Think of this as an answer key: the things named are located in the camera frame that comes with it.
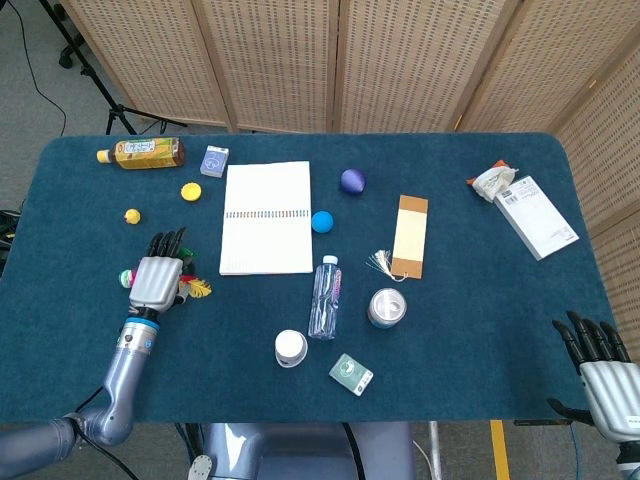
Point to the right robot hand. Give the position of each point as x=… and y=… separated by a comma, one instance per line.
x=607, y=395

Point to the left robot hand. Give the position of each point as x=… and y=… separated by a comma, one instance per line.
x=159, y=280

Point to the colourful feather shuttlecock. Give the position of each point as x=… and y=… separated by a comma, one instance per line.
x=197, y=286

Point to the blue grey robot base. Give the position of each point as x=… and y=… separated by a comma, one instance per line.
x=300, y=450

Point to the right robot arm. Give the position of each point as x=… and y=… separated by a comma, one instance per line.
x=627, y=462

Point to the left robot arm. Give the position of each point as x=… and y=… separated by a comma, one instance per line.
x=90, y=400

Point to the black tripod stand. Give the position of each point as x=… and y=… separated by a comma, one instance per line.
x=95, y=75

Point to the small yellow rubber duck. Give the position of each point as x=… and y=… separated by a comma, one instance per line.
x=132, y=216

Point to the white open spiral notebook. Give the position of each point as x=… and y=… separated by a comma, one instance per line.
x=266, y=218

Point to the brown tea bottle yellow cap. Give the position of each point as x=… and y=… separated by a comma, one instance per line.
x=145, y=153

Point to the blue playing card box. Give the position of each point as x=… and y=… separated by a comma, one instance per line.
x=214, y=161

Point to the white round jar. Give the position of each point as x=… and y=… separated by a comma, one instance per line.
x=291, y=347

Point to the blue felt table mat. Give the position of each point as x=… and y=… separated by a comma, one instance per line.
x=310, y=280

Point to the clear plastic water bottle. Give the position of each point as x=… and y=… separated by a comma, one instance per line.
x=326, y=304

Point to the blue ball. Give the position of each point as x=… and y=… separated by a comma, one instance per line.
x=322, y=221

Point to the white rectangular box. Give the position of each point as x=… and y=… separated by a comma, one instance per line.
x=536, y=217

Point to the green and white card box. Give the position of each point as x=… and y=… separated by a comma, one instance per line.
x=351, y=374

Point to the purple ball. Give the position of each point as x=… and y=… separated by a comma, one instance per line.
x=352, y=180

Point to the silver tin can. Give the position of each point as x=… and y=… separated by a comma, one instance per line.
x=386, y=307

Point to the crumpled white orange wrapper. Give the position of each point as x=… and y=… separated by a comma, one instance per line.
x=492, y=181

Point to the brown bookmark with tassel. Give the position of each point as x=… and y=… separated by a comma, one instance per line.
x=410, y=237

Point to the wooden rattan folding screen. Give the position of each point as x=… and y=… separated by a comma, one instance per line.
x=350, y=60

